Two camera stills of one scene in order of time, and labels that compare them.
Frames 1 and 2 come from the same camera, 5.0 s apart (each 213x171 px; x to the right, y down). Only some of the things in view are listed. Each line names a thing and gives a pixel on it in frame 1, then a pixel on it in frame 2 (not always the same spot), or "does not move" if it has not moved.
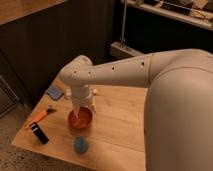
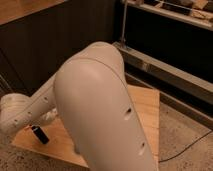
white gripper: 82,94 to 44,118
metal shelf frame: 153,26 does not move
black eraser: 39,133 does not move
